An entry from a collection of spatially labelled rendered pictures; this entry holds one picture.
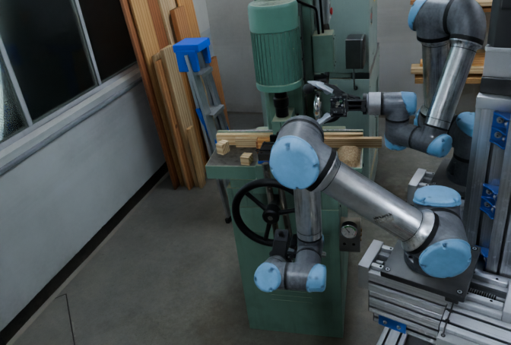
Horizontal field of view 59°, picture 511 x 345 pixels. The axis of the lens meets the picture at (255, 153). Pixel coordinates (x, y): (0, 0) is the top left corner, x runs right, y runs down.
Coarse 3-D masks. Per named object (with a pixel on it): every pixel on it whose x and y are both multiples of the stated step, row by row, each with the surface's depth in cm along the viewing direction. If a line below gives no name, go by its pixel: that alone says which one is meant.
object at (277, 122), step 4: (288, 108) 185; (292, 108) 184; (292, 112) 180; (276, 116) 179; (288, 116) 177; (292, 116) 180; (272, 120) 176; (276, 120) 175; (280, 120) 175; (284, 120) 174; (272, 124) 175; (276, 124) 175; (280, 124) 175; (272, 128) 176; (276, 128) 176; (276, 132) 177
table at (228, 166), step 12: (216, 156) 184; (228, 156) 183; (240, 156) 182; (252, 156) 180; (360, 156) 171; (216, 168) 177; (228, 168) 176; (240, 168) 175; (252, 168) 173; (360, 168) 163; (264, 192) 166; (276, 192) 165
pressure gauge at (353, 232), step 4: (344, 224) 170; (348, 224) 169; (352, 224) 169; (356, 224) 171; (344, 228) 170; (348, 228) 169; (352, 228) 169; (356, 228) 169; (344, 232) 171; (352, 232) 170; (356, 232) 169; (344, 236) 171; (348, 236) 171; (352, 236) 171
